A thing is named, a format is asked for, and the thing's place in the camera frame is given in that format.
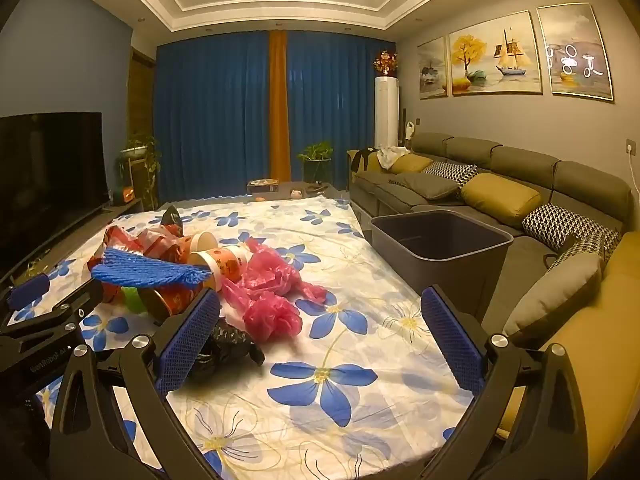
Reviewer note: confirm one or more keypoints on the dark television stand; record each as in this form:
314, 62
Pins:
75, 230

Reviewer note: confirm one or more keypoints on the blue floral bed sheet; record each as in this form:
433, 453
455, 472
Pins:
320, 400

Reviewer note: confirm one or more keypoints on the red white plastic bag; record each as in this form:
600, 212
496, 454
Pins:
155, 245

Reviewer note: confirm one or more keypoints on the tall grey framed painting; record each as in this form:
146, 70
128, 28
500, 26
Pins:
575, 52

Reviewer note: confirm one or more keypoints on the small grey cushion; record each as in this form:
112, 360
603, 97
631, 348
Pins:
430, 186

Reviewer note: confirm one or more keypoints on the red gold flower decoration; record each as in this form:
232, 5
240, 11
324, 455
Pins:
385, 62

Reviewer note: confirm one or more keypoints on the black television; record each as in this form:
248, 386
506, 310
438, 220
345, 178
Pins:
50, 185

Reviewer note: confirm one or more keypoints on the white paper cup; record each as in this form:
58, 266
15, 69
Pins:
202, 242

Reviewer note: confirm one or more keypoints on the trailing vine potted plant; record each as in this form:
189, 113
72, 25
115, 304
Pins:
142, 147

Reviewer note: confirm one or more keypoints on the metal plant stand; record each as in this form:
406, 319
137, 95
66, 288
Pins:
137, 180

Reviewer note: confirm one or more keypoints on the printed cardboard box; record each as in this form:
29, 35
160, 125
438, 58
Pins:
262, 186

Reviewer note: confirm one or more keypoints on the pink plastic bag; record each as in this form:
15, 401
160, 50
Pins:
270, 270

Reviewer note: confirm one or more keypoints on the glass coffee table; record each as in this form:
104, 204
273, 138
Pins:
330, 191

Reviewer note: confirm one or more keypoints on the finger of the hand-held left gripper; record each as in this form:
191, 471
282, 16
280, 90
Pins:
30, 292
70, 310

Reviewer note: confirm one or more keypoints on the large grey cushion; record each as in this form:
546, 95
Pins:
555, 295

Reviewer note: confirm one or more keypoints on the wall outlet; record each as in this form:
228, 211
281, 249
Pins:
631, 147

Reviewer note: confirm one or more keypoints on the white crumpled clothes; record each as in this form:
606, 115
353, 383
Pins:
392, 156

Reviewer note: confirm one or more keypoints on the white standing air conditioner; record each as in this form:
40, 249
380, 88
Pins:
386, 110

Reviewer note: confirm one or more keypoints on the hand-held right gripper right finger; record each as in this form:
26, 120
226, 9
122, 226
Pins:
452, 340

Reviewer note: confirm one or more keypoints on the small yellow cushion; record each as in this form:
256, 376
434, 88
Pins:
410, 162

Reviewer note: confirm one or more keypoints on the large yellow cushion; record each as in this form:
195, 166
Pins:
500, 197

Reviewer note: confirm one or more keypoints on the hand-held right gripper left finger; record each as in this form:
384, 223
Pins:
187, 340

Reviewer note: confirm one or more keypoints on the blue curtain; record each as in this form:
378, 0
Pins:
335, 105
215, 120

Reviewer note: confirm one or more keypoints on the small grey framed painting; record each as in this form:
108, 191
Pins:
433, 70

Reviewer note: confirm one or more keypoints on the grey plastic bin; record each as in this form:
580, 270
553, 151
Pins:
465, 275

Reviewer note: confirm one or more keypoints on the brown wooden panel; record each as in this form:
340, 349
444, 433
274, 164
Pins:
140, 95

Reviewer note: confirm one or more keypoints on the blue foam net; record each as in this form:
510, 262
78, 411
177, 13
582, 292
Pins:
145, 270

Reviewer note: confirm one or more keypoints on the grey yellow sectional sofa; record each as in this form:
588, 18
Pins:
530, 165

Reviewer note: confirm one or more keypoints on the orange curtain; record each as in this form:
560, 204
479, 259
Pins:
279, 110

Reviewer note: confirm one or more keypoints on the red cylindrical canister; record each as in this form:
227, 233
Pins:
170, 305

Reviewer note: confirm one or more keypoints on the wide sailboat framed painting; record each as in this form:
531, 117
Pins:
495, 55

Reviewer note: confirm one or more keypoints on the orange print paper cup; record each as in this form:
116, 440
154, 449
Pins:
227, 260

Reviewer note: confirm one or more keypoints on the black white patterned cushion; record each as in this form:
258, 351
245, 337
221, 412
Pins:
565, 225
452, 172
585, 250

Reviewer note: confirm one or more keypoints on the small orange gadget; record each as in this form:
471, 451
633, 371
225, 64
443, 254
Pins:
123, 194

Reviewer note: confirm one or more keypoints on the black plastic bag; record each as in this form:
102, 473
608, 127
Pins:
230, 347
170, 220

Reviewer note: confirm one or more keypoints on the leafy plant dark pot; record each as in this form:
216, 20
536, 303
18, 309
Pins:
316, 160

